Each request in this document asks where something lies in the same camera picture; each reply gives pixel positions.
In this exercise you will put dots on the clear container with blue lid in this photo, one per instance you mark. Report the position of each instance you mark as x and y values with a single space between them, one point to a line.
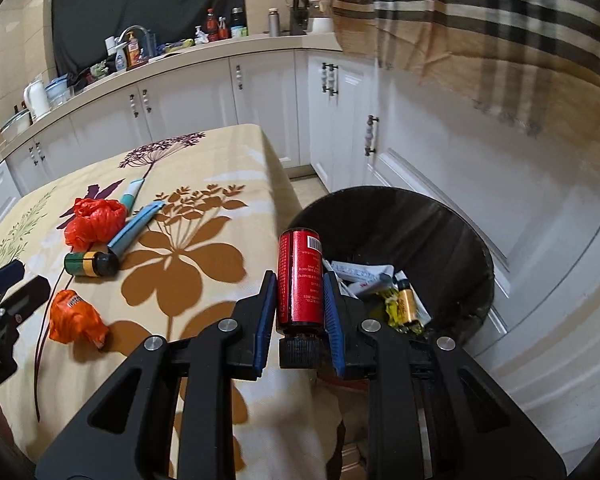
58 94

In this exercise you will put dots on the white blender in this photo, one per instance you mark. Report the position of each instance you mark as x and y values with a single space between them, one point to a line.
322 22

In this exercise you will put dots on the orange plastic bag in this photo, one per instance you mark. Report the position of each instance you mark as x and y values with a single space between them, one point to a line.
75 317

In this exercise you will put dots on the dark bottle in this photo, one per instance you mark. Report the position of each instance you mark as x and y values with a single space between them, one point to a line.
236 17

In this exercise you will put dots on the black lined trash bin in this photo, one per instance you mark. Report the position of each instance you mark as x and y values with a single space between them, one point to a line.
405 230

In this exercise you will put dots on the small spray bottle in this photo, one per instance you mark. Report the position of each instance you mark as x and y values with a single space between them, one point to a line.
223 30

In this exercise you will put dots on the green bottle with black cap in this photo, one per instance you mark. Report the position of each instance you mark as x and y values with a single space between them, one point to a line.
87 264

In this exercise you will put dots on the white kitchen cabinets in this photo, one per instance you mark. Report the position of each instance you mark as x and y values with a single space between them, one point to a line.
265 105

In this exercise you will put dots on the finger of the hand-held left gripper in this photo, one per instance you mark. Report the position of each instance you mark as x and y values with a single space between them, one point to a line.
27 292
5 275

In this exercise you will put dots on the white kettle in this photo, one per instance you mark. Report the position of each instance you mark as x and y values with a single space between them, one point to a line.
36 102

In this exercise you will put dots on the red sauce bottle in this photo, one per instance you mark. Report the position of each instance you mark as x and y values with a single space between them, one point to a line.
211 27

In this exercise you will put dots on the black curtain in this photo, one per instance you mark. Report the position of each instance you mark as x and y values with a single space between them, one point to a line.
145 0

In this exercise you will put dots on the white and blue bottle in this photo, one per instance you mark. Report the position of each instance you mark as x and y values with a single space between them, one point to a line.
120 61

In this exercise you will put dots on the red bottle with black cap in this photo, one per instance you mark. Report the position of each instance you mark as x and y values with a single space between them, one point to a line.
300 280

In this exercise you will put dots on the red plastic bag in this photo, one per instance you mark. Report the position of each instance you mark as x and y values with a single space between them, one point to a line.
92 220

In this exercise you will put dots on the white tap filter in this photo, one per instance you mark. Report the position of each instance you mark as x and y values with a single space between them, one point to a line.
112 44

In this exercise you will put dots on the orange dish soap bottle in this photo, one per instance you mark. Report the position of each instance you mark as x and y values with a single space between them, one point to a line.
133 52

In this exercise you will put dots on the white pot with lid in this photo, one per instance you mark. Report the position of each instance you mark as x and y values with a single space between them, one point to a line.
15 126

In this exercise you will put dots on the grey thermos bottle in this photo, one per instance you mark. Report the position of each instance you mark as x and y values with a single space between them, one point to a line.
273 22

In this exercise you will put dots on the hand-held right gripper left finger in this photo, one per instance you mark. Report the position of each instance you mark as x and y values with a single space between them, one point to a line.
264 335

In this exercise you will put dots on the chrome faucet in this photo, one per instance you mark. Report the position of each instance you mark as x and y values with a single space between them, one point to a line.
137 27

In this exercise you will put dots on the small amber bottle gold label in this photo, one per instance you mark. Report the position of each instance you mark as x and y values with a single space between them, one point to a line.
404 300

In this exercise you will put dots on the yellow green cloth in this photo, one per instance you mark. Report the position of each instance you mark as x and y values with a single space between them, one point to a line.
178 46

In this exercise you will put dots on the black knife block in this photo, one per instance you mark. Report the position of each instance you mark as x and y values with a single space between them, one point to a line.
299 20

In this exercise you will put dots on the white pump bottle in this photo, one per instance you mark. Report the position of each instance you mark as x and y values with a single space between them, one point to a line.
202 36

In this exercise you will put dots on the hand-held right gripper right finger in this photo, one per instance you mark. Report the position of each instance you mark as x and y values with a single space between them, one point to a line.
332 340

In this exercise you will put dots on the blue tube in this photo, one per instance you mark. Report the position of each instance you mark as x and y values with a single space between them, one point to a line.
135 227

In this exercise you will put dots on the yellow wrapper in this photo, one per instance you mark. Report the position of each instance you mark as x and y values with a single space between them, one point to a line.
392 312

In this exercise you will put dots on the beige plaid cloth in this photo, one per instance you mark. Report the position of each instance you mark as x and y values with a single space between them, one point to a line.
480 35

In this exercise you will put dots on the teal and white tube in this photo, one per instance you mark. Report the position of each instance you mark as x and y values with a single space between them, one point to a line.
132 192

